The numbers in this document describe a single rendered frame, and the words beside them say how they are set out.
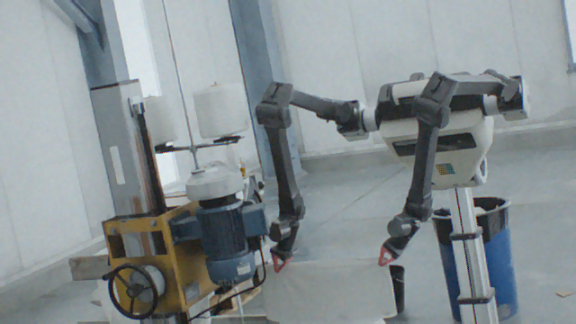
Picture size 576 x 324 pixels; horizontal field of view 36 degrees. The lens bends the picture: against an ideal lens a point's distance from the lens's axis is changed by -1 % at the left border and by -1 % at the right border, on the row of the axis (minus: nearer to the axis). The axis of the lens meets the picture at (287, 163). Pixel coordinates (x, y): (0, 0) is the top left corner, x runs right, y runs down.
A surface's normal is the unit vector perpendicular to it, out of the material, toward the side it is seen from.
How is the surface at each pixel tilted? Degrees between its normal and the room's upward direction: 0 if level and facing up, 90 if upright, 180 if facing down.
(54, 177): 90
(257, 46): 90
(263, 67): 90
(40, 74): 90
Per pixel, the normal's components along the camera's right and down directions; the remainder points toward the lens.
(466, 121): -0.41, -0.62
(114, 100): -0.42, 0.20
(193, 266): 0.89, -0.11
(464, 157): -0.20, 0.78
